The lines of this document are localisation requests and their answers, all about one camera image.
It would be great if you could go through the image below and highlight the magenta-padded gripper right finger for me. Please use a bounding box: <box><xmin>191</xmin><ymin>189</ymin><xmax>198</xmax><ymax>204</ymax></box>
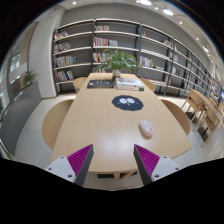
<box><xmin>133</xmin><ymin>143</ymin><xmax>182</xmax><ymax>186</ymax></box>

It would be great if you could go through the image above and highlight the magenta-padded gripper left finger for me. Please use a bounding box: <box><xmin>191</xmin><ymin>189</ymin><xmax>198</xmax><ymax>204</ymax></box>
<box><xmin>44</xmin><ymin>143</ymin><xmax>95</xmax><ymax>187</ymax></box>

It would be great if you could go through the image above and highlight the pink white computer mouse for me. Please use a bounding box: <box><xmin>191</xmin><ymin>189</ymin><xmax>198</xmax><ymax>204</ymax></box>
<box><xmin>138</xmin><ymin>119</ymin><xmax>155</xmax><ymax>138</ymax></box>

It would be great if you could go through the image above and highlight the dark cartoon-print mouse pad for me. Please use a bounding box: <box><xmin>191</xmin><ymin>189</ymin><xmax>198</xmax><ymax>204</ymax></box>
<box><xmin>111</xmin><ymin>94</ymin><xmax>145</xmax><ymax>112</ymax></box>

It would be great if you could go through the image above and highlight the round-backed wooden chair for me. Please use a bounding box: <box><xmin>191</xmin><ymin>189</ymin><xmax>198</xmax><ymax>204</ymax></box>
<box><xmin>41</xmin><ymin>98</ymin><xmax>75</xmax><ymax>150</ymax></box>
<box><xmin>160</xmin><ymin>98</ymin><xmax>192</xmax><ymax>136</ymax></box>
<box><xmin>72</xmin><ymin>76</ymin><xmax>88</xmax><ymax>94</ymax></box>
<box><xmin>139</xmin><ymin>77</ymin><xmax>157</xmax><ymax>93</ymax></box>

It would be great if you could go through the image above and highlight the group of slatted wooden chairs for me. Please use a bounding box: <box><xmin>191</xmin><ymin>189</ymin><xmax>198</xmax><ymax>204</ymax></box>
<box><xmin>180</xmin><ymin>88</ymin><xmax>224</xmax><ymax>144</ymax></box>

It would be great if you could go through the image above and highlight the white book with red lettering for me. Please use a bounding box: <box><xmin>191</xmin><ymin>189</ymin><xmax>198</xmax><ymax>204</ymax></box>
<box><xmin>115</xmin><ymin>85</ymin><xmax>145</xmax><ymax>92</ymax></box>

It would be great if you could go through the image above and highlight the large white illustrated book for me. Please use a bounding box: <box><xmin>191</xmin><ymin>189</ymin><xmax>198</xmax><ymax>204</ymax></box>
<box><xmin>114</xmin><ymin>77</ymin><xmax>146</xmax><ymax>90</ymax></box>

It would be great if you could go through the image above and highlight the black hardcover book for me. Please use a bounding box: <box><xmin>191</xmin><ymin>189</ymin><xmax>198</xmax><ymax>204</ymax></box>
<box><xmin>86</xmin><ymin>79</ymin><xmax>115</xmax><ymax>90</ymax></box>

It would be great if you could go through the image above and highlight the small green plant on counter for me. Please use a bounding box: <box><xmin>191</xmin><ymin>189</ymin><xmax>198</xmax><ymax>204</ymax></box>
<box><xmin>21</xmin><ymin>70</ymin><xmax>38</xmax><ymax>88</ymax></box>

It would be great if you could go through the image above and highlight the green potted plant, white pot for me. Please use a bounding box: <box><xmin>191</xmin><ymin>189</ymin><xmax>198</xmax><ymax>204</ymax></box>
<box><xmin>93</xmin><ymin>48</ymin><xmax>141</xmax><ymax>81</ymax></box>

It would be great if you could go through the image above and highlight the grey bookshelf unit with books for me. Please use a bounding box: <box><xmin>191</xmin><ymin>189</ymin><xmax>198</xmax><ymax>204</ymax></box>
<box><xmin>51</xmin><ymin>18</ymin><xmax>224</xmax><ymax>102</ymax></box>

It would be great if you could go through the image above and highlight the group of ceiling lights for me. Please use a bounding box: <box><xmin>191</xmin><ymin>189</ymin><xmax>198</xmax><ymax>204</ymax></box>
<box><xmin>71</xmin><ymin>0</ymin><xmax>211</xmax><ymax>54</ymax></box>

